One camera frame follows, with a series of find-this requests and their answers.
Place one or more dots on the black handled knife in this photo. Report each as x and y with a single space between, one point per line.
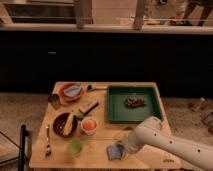
88 108

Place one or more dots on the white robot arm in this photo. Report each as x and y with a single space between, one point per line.
149 132

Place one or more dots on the cup with orange content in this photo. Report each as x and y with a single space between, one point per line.
89 125

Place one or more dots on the yellow corn cob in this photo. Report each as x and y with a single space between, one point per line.
68 125

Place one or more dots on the dark brown bowl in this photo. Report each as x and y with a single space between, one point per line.
59 123

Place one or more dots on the crumpled white blue cloth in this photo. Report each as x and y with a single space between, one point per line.
72 90

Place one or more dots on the green plastic tray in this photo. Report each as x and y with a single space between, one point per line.
118 113

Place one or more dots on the brown food scraps pile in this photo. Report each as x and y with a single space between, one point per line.
131 102

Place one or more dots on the dark long cabinet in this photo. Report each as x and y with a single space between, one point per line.
33 59

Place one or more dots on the small metal cup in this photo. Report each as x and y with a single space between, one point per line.
54 100

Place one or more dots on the black head white spoon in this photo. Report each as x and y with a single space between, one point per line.
93 88

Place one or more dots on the metal fork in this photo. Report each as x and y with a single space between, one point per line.
48 145

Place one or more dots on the black chair frame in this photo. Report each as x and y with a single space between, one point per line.
22 157

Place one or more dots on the blue sponge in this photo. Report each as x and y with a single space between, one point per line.
115 151

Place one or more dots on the green translucent cup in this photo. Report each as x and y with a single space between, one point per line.
75 147

